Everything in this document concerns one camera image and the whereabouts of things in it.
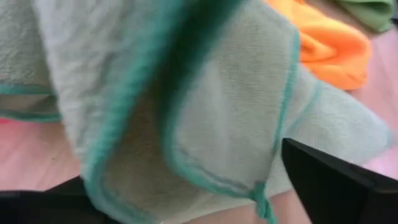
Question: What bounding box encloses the bright green microfiber towel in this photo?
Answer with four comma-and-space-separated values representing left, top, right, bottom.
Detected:
334, 0, 396, 34

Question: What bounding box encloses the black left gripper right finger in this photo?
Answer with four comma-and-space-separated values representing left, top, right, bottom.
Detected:
281, 138, 398, 224

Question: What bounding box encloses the pale green teal-trimmed towel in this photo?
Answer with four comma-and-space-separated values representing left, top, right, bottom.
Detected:
0, 0, 395, 224

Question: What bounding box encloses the orange microfiber towel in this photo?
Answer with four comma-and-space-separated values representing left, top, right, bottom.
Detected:
264, 0, 373, 92

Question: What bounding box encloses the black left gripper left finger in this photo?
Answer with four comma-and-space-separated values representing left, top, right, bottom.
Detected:
0, 176, 122, 224

